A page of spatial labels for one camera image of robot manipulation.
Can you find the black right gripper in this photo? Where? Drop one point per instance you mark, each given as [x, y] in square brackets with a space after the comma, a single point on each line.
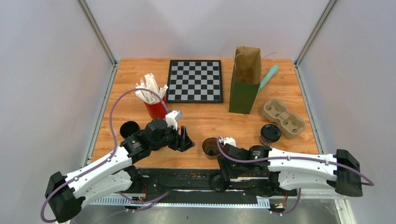
[227, 172]

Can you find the clear brown plastic cup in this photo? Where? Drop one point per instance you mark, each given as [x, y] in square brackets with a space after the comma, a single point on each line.
[266, 142]

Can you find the white wrapped straws bundle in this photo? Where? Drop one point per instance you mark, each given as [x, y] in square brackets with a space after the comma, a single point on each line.
[154, 93]

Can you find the red straw holder cup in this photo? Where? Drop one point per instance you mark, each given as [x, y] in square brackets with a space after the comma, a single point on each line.
[156, 111]

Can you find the cardboard cup carrier tray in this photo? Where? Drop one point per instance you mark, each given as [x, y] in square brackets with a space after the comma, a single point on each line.
[290, 124]

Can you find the black cup lid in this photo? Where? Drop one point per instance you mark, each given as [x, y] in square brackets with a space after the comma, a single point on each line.
[270, 132]
[218, 183]

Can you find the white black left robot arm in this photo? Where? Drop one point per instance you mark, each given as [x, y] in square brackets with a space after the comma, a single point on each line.
[66, 195]

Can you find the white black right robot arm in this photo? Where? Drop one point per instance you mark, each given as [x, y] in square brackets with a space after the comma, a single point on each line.
[290, 171]

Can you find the green paper bag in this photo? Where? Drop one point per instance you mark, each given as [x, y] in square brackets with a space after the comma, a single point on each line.
[246, 78]

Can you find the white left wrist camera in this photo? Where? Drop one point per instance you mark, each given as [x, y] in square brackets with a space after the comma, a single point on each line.
[172, 118]

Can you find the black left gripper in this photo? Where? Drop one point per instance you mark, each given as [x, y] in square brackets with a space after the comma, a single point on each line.
[182, 143]

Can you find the black white chessboard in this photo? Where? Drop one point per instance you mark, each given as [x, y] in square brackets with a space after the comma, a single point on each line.
[195, 81]

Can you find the mint green handle tool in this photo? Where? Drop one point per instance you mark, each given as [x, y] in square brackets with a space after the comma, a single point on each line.
[271, 72]

